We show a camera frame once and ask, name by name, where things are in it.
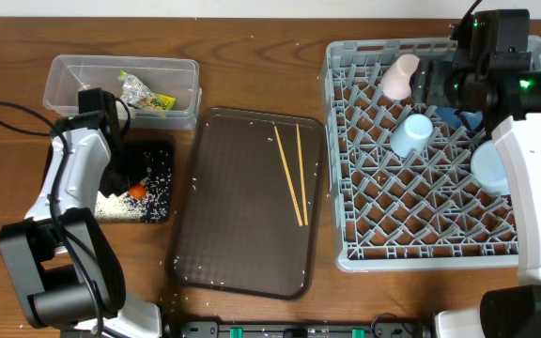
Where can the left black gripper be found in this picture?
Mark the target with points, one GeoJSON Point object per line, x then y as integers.
{"type": "Point", "coordinates": [143, 169]}

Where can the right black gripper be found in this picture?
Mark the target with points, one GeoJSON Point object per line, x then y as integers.
{"type": "Point", "coordinates": [429, 82]}

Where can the orange carrot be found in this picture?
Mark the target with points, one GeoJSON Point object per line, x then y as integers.
{"type": "Point", "coordinates": [137, 191]}

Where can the pink cup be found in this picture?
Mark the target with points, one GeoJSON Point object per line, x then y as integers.
{"type": "Point", "coordinates": [395, 81]}

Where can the white rice pile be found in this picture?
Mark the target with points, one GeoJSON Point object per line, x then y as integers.
{"type": "Point", "coordinates": [154, 208]}

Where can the light blue cup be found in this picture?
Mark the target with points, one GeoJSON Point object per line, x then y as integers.
{"type": "Point", "coordinates": [411, 136]}

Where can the dark blue plate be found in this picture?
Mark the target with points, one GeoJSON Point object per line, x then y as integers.
{"type": "Point", "coordinates": [456, 119]}

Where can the green yellow snack wrapper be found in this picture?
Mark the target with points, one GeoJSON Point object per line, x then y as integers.
{"type": "Point", "coordinates": [139, 95]}

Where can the light blue bowl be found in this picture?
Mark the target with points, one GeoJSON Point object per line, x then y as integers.
{"type": "Point", "coordinates": [488, 170]}

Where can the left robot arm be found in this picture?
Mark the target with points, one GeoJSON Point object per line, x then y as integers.
{"type": "Point", "coordinates": [64, 271]}

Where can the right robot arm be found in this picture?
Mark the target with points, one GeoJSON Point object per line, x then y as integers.
{"type": "Point", "coordinates": [492, 73]}

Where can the grey dishwasher rack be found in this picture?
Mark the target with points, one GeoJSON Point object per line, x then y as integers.
{"type": "Point", "coordinates": [391, 213]}

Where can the black plastic tray bin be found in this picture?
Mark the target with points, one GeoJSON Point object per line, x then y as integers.
{"type": "Point", "coordinates": [75, 177]}

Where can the clear plastic storage bin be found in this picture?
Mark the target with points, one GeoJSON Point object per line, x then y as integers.
{"type": "Point", "coordinates": [178, 78]}

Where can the brown serving tray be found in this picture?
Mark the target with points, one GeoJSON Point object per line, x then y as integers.
{"type": "Point", "coordinates": [236, 230]}

